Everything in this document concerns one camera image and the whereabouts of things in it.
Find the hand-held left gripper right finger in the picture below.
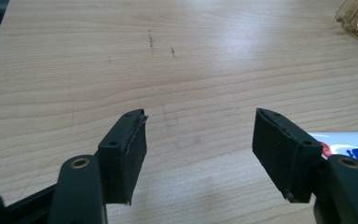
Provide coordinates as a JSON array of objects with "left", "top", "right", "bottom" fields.
[{"left": 252, "top": 107, "right": 324, "bottom": 204}]

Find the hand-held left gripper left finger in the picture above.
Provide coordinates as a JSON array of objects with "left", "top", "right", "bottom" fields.
[{"left": 94, "top": 108, "right": 149, "bottom": 206}]

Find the white toothpaste tube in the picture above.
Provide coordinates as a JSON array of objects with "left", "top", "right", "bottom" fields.
[{"left": 308, "top": 131, "right": 358, "bottom": 175}]

